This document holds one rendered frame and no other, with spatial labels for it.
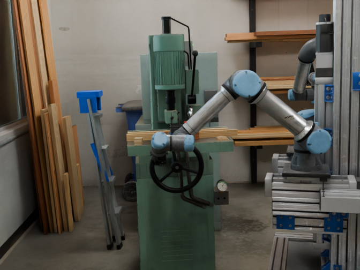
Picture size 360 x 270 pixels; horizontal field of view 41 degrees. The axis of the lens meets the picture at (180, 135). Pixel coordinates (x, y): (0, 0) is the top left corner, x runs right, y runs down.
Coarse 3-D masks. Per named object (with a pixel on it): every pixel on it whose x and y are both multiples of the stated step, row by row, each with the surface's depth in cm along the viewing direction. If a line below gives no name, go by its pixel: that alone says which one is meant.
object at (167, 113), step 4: (164, 112) 287; (168, 112) 279; (172, 112) 279; (176, 112) 279; (164, 116) 290; (168, 116) 279; (176, 116) 279; (164, 120) 292; (168, 120) 279; (172, 120) 280; (176, 120) 280; (172, 124) 284
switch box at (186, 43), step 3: (186, 42) 305; (192, 42) 305; (186, 45) 305; (192, 45) 305; (186, 48) 305; (192, 48) 306; (186, 51) 306; (189, 51) 306; (186, 54) 306; (189, 54) 306; (186, 57) 306; (189, 57) 306; (192, 57) 307; (186, 60) 306; (189, 60) 307; (192, 60) 307; (186, 63) 307; (192, 63) 307
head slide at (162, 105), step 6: (180, 90) 291; (162, 96) 290; (180, 96) 291; (162, 102) 291; (180, 102) 292; (162, 108) 292; (180, 108) 292; (162, 114) 292; (180, 114) 293; (162, 120) 293
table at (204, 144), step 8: (128, 144) 273; (144, 144) 272; (200, 144) 271; (208, 144) 272; (216, 144) 272; (224, 144) 272; (232, 144) 273; (128, 152) 269; (136, 152) 269; (144, 152) 269; (168, 152) 262; (192, 152) 262; (200, 152) 272; (208, 152) 272
